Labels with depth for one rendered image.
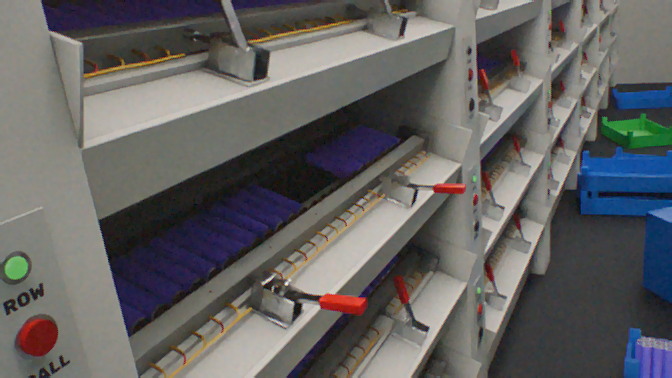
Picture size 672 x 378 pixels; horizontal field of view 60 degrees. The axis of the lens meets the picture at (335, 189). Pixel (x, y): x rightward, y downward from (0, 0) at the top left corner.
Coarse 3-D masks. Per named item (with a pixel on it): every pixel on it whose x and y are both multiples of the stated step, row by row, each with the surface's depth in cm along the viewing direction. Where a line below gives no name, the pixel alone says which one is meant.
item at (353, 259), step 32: (352, 128) 87; (384, 128) 87; (416, 128) 84; (448, 128) 82; (448, 160) 83; (160, 192) 55; (320, 192) 67; (352, 224) 62; (384, 224) 63; (416, 224) 71; (128, 256) 50; (320, 256) 56; (352, 256) 57; (384, 256) 62; (320, 288) 51; (352, 288) 55; (256, 320) 46; (320, 320) 50; (192, 352) 42; (224, 352) 42; (256, 352) 43; (288, 352) 46
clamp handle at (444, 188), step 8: (408, 184) 68; (416, 184) 68; (424, 184) 68; (440, 184) 66; (448, 184) 66; (456, 184) 65; (464, 184) 65; (440, 192) 66; (448, 192) 65; (456, 192) 65; (464, 192) 65
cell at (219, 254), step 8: (168, 232) 51; (176, 232) 51; (184, 232) 51; (168, 240) 51; (176, 240) 51; (184, 240) 51; (192, 240) 51; (200, 240) 51; (184, 248) 50; (192, 248) 50; (200, 248) 50; (208, 248) 50; (216, 248) 50; (200, 256) 50; (208, 256) 49; (216, 256) 49; (224, 256) 49; (232, 256) 50; (216, 264) 49; (224, 264) 49
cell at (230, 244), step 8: (184, 224) 53; (192, 224) 53; (200, 224) 53; (192, 232) 52; (200, 232) 52; (208, 232) 52; (216, 232) 52; (208, 240) 52; (216, 240) 52; (224, 240) 51; (232, 240) 52; (224, 248) 51; (232, 248) 51; (240, 248) 51
